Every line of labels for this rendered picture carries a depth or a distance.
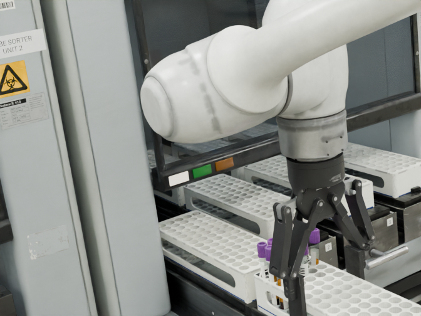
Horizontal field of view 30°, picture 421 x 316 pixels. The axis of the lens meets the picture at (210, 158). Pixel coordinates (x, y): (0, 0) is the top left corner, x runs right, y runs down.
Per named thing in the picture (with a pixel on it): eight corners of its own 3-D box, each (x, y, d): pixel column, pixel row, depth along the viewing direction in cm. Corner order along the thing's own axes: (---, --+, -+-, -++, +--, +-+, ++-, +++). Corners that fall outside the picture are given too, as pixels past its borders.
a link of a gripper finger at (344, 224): (310, 194, 107) (317, 186, 108) (347, 245, 113) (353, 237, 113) (329, 200, 104) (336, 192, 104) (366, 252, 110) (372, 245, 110)
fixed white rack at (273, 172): (245, 194, 171) (242, 166, 169) (281, 181, 175) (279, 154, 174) (337, 227, 146) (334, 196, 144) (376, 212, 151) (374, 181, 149)
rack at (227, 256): (155, 256, 144) (150, 225, 142) (200, 239, 149) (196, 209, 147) (249, 311, 119) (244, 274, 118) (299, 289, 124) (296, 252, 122)
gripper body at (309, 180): (307, 166, 99) (314, 234, 101) (358, 149, 103) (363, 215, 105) (271, 155, 105) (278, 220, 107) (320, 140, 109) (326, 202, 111)
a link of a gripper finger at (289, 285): (294, 264, 104) (277, 271, 103) (297, 298, 106) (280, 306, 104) (287, 261, 106) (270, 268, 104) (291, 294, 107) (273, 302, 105)
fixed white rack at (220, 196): (185, 214, 163) (181, 185, 161) (225, 200, 168) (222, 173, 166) (272, 253, 139) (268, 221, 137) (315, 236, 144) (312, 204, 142)
